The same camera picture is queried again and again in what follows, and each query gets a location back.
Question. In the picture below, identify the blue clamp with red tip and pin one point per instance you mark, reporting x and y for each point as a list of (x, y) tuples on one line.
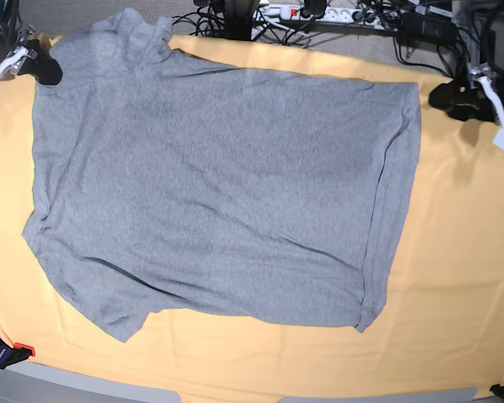
[(10, 355)]

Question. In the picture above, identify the yellow table cloth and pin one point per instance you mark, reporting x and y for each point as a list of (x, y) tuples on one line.
[(442, 326)]

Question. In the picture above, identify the black central post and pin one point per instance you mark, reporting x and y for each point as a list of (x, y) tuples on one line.
[(238, 16)]

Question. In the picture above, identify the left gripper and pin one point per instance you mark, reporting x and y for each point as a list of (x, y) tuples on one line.
[(480, 97)]

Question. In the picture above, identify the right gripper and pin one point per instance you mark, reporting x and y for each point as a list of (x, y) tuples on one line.
[(26, 56)]

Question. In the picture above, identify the grey t-shirt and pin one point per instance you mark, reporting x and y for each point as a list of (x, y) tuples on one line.
[(165, 181)]

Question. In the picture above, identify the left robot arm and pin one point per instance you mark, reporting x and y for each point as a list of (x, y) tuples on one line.
[(481, 32)]

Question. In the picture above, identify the black power adapter brick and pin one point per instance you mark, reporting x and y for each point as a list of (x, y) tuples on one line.
[(428, 29)]

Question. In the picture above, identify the white power strip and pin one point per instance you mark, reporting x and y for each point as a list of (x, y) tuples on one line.
[(294, 15)]

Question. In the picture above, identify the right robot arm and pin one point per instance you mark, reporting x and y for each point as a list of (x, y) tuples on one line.
[(11, 20)]

